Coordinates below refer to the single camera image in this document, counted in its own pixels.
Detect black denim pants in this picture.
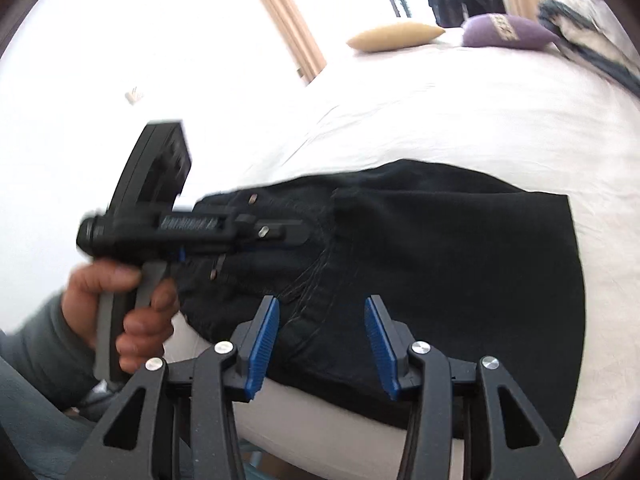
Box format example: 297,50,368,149
176,158,587,442

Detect person's left hand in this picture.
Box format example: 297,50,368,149
62,264,179,376

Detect person's left forearm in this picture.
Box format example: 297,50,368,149
0,292,101,441

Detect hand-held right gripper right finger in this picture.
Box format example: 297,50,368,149
363,295,577,480

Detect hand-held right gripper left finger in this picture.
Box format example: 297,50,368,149
64,295,281,480

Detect yellow pillow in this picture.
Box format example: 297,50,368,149
346,22,447,53

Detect purple pillow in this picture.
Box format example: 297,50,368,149
460,13,562,54

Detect bed with white sheet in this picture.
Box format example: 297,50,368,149
165,25,640,480

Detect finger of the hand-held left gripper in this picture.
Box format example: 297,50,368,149
235,213,312,250

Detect beige bed pillows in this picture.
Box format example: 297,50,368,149
537,0,640,97

